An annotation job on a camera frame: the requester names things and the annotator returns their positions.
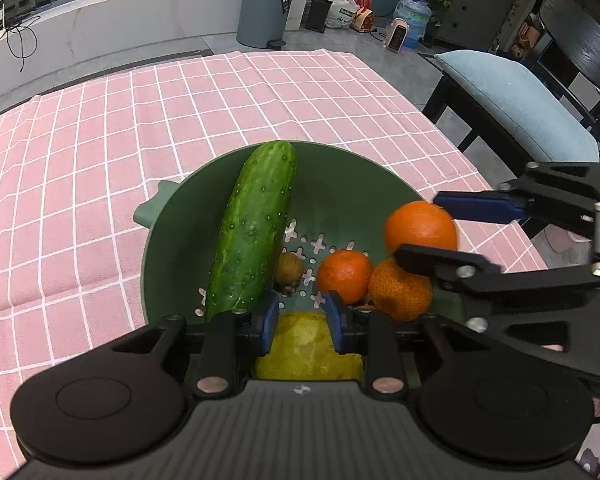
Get blue water jug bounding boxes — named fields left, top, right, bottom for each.
left=393, top=0, right=432, bottom=50

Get black cables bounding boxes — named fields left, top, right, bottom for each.
left=5, top=14, right=42, bottom=73

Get grey pedal trash bin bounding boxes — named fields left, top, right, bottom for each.
left=236, top=0, right=298, bottom=51

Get red patterned bag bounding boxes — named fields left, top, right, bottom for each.
left=350, top=0, right=376, bottom=33

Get white plastic bag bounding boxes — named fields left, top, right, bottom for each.
left=325, top=0, right=362, bottom=30

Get small orange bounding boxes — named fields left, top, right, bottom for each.
left=316, top=249, right=374, bottom=305

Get green colander bowl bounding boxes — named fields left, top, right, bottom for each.
left=133, top=141, right=466, bottom=361

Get smooth round orange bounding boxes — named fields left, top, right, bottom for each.
left=384, top=201, right=458, bottom=261

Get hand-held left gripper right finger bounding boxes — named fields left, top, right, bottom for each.
left=326, top=290, right=501, bottom=397

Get black wooden chair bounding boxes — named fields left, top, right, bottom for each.
left=422, top=0, right=600, bottom=241

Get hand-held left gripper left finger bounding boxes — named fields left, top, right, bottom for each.
left=100, top=292, right=281, bottom=398

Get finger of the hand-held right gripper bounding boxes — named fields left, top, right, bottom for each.
left=395, top=243, right=600, bottom=380
left=434, top=161, right=600, bottom=241

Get small white space heater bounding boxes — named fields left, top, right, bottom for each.
left=384, top=17, right=411, bottom=52

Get dark cabinet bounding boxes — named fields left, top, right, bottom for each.
left=432, top=0, right=516, bottom=51

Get bumpy orange with stem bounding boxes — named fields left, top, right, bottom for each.
left=368, top=258, right=433, bottom=322

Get pink checkered tablecloth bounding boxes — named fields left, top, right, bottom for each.
left=0, top=49, right=548, bottom=461

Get light blue seat cushion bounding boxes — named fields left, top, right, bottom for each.
left=432, top=50, right=600, bottom=163

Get small brown kiwi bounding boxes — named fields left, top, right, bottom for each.
left=275, top=252, right=306, bottom=295

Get green cucumber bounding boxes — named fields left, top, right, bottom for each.
left=205, top=141, right=298, bottom=323

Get white marble television console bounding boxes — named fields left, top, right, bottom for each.
left=0, top=0, right=311, bottom=111

